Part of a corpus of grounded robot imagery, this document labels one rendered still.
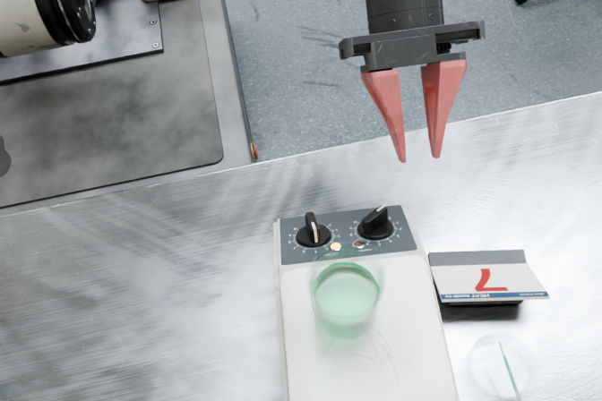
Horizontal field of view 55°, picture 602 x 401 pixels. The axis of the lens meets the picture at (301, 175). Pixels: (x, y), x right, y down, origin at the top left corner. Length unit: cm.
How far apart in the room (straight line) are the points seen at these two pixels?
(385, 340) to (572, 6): 161
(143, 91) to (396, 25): 86
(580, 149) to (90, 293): 52
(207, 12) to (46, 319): 90
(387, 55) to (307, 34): 136
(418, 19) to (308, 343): 25
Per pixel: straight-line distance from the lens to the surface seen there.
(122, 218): 63
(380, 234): 52
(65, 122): 126
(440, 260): 57
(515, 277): 56
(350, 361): 45
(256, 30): 181
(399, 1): 44
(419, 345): 46
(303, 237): 52
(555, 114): 69
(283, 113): 160
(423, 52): 43
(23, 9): 110
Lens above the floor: 128
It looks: 59 degrees down
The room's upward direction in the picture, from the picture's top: 7 degrees counter-clockwise
